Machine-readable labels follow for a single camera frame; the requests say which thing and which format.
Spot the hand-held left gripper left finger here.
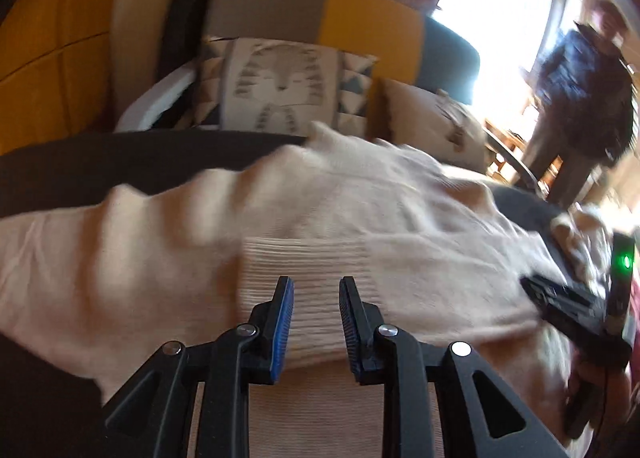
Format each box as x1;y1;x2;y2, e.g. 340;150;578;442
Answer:
102;276;295;458

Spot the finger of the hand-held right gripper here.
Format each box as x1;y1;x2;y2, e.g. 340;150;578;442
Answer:
520;275;608;345

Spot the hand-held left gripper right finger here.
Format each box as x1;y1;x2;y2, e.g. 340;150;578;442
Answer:
338;276;568;458

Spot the cream knit sweater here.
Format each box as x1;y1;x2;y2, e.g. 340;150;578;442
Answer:
0;121;576;458

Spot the person's right hand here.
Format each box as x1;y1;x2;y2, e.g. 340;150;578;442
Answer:
596;368;634;432

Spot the grey office chair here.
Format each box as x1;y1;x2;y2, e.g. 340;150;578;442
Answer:
482;131;548;201

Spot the cluttered wooden desk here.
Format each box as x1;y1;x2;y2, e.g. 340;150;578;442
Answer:
480;88;566;194

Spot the beige cushion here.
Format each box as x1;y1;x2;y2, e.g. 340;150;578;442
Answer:
377;77;488;174

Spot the tiger print cushion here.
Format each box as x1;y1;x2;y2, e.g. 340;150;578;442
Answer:
192;36;381;136

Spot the white pillow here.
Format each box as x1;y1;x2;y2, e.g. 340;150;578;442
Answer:
115;61;198;131

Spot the grey yellow blue sofa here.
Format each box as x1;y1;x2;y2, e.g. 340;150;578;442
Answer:
202;0;481;106

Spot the rolled black mat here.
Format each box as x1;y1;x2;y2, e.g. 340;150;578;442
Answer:
157;0;223;84

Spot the orange wooden wardrobe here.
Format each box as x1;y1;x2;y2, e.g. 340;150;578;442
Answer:
0;0;126;154

